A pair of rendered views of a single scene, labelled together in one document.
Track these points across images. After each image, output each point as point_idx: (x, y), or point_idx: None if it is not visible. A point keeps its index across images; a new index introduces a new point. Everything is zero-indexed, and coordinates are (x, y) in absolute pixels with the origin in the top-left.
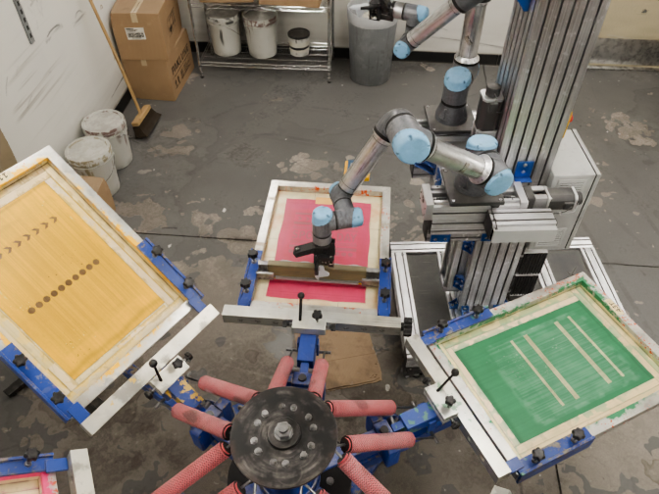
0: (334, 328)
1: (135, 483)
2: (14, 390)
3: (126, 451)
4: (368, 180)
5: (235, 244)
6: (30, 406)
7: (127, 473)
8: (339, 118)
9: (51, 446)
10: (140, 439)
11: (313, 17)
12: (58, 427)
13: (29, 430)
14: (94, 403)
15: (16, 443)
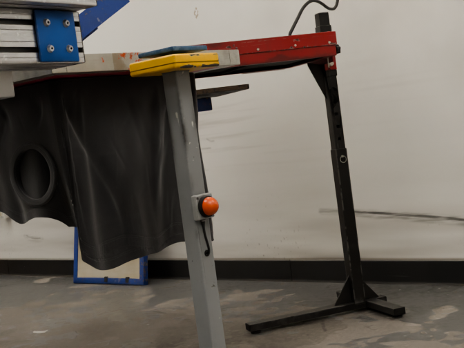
0: None
1: (140, 346)
2: (340, 292)
3: (186, 342)
4: (130, 74)
5: None
6: (315, 306)
7: (157, 343)
8: None
9: (248, 316)
10: (189, 346)
11: None
12: (267, 317)
13: (282, 308)
14: (267, 319)
15: (274, 306)
